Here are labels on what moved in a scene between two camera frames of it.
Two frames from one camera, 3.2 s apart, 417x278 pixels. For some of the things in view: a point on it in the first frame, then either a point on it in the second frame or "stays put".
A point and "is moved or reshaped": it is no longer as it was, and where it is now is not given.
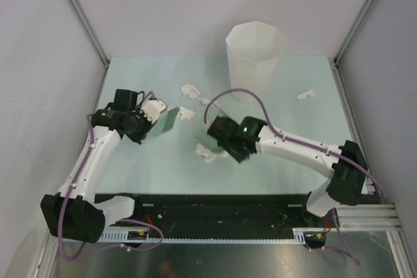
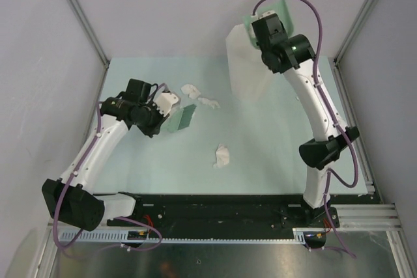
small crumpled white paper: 206,101 stays put
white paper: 193,92 stays put
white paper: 207,154 to 222,156
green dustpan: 206,140 to 279,6
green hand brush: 165,122 is moved or reshaped
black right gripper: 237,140 to 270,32
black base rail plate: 172,213 stays put
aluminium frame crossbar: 382,217 stays put
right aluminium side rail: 358,134 stays put
